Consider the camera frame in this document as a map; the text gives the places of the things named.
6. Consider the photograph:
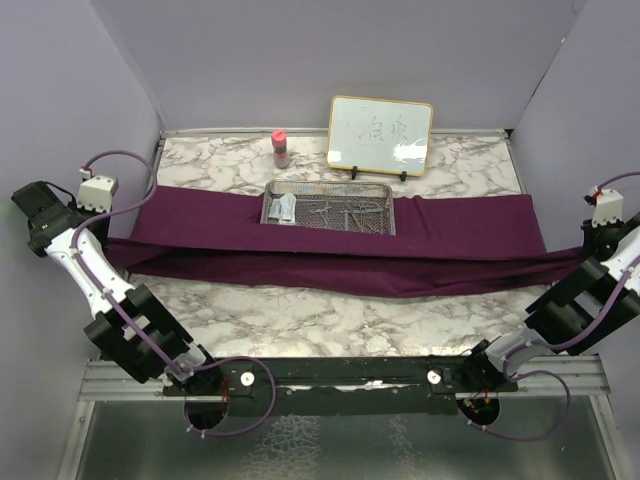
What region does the purple cloth wrap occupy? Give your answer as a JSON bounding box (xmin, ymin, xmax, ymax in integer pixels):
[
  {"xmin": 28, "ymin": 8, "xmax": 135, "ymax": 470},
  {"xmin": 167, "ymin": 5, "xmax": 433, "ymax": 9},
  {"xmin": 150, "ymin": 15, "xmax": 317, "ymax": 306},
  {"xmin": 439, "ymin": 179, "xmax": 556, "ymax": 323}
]
[{"xmin": 107, "ymin": 187, "xmax": 583, "ymax": 298}]

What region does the metal mesh tray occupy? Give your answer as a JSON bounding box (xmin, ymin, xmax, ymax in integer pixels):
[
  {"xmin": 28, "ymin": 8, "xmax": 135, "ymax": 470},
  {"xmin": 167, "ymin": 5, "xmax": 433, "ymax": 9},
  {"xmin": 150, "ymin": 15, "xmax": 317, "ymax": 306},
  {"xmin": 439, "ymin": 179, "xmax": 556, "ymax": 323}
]
[{"xmin": 260, "ymin": 181, "xmax": 396, "ymax": 235}]

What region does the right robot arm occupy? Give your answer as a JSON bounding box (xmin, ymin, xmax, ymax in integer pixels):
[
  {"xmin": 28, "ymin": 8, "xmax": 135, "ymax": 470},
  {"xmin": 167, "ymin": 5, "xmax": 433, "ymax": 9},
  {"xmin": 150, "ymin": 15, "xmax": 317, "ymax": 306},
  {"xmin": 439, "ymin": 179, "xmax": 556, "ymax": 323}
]
[{"xmin": 459, "ymin": 215, "xmax": 639, "ymax": 391}]

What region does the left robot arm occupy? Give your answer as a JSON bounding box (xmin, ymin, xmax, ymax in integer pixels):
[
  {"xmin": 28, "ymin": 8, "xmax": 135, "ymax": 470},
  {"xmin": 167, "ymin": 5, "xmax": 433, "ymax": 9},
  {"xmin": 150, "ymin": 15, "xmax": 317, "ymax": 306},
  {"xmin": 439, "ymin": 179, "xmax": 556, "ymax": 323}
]
[{"xmin": 11, "ymin": 181, "xmax": 222, "ymax": 395}]

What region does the pink lid spice bottle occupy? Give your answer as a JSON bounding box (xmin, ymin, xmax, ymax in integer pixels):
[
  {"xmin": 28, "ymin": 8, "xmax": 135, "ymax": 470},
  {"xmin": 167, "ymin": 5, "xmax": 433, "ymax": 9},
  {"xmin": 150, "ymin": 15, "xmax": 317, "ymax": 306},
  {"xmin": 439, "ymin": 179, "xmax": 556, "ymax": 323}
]
[{"xmin": 271, "ymin": 130, "xmax": 291, "ymax": 169}]

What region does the steel clamp right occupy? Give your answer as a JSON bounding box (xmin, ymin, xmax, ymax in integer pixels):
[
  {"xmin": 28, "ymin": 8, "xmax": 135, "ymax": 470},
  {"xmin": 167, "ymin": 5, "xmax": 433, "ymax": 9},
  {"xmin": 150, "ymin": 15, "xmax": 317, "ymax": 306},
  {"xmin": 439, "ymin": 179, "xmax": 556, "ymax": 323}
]
[{"xmin": 357, "ymin": 202, "xmax": 386, "ymax": 215}]

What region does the steel forceps left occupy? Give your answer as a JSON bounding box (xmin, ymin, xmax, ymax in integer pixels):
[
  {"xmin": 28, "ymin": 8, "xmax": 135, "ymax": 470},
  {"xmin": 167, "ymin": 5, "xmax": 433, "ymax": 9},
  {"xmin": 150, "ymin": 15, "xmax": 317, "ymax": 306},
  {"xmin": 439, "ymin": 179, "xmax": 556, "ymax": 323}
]
[{"xmin": 311, "ymin": 201, "xmax": 331, "ymax": 229}]

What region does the yellow framed whiteboard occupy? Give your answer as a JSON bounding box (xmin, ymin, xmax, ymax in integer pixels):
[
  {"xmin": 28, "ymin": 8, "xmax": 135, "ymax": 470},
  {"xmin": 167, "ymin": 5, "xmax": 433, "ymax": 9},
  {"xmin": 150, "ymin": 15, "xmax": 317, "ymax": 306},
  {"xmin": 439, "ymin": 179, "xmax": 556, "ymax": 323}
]
[{"xmin": 326, "ymin": 95, "xmax": 434, "ymax": 178}]

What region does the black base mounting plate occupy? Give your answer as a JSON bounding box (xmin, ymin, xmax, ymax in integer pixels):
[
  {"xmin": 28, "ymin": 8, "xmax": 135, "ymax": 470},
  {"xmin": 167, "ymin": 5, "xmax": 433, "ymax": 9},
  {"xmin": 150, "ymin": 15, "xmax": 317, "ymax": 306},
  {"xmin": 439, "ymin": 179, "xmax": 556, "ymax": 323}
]
[{"xmin": 163, "ymin": 356, "xmax": 517, "ymax": 417}]

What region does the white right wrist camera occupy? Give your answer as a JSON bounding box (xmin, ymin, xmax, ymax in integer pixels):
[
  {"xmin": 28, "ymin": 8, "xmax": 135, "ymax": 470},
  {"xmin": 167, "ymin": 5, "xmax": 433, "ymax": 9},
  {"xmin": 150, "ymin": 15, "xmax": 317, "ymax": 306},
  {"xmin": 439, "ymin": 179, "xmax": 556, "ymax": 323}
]
[{"xmin": 584, "ymin": 186, "xmax": 624, "ymax": 228}]

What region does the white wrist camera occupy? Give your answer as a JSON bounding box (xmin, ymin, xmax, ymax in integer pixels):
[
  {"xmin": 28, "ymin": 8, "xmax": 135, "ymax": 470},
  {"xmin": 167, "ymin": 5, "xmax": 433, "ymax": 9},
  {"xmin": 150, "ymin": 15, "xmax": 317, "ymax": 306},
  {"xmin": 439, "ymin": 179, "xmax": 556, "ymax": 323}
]
[
  {"xmin": 77, "ymin": 175, "xmax": 119, "ymax": 214},
  {"xmin": 584, "ymin": 186, "xmax": 624, "ymax": 228}
]

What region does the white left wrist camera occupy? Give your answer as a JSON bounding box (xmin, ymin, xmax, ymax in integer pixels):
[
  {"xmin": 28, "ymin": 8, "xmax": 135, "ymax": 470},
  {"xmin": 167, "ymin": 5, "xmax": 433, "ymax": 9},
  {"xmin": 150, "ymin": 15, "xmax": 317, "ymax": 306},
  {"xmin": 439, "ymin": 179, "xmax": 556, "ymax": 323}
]
[{"xmin": 77, "ymin": 175, "xmax": 119, "ymax": 214}]

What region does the aluminium frame rail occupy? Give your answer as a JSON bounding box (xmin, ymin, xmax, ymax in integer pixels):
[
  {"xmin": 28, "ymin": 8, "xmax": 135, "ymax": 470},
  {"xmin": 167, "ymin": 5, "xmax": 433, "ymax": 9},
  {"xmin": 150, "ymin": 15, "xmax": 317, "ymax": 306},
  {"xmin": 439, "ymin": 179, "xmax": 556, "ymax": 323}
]
[{"xmin": 79, "ymin": 355, "xmax": 611, "ymax": 402}]

